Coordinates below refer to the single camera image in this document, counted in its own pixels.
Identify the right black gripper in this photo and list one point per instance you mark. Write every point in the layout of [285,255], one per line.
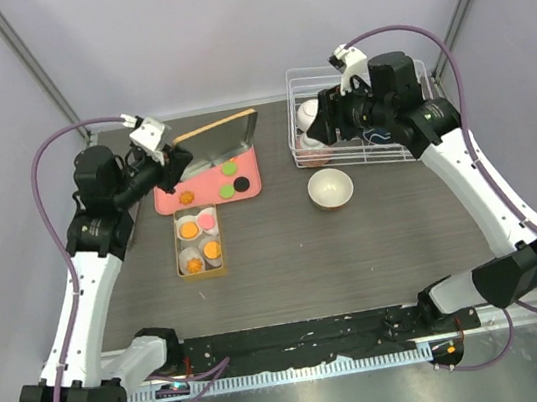
[331,116]

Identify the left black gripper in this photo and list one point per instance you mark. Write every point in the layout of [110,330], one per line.
[175,162]

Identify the silver tin lid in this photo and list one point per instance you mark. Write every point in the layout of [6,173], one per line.
[218,142]

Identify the pink round cookie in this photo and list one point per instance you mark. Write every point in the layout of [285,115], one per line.
[206,219]

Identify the gold cookie tin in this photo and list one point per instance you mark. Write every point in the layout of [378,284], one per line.
[179,245]

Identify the orange ridged round cookie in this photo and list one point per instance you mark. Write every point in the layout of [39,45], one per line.
[212,250]

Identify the orange flower cookie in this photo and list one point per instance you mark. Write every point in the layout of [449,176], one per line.
[194,265]
[186,197]

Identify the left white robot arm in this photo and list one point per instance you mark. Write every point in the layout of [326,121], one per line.
[98,236]

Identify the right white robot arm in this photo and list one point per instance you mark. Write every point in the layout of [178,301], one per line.
[504,219]

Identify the white round teapot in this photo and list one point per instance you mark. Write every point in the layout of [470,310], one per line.
[306,114]

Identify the pink patterned cup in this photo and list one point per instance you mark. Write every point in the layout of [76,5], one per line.
[311,153]

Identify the dark blue dish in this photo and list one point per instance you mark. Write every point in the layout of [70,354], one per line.
[376,137]

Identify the green round cookie upper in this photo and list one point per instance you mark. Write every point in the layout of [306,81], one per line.
[229,168]

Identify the green round cookie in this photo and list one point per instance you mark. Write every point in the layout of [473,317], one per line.
[229,168]
[226,191]

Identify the green round cookie lower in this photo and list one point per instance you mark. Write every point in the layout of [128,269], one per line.
[226,191]

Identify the white ceramic bowl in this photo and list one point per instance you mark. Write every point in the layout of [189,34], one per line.
[330,188]

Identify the pink plastic tray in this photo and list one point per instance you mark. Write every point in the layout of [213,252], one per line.
[207,184]

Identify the black round cookie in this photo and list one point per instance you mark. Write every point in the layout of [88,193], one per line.
[241,184]

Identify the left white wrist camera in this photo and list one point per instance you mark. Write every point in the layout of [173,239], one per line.
[147,134]

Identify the white wire dish rack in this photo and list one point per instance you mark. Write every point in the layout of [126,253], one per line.
[302,85]

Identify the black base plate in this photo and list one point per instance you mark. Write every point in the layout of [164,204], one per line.
[309,343]

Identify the white slotted cable duct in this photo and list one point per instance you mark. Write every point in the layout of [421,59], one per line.
[342,366]

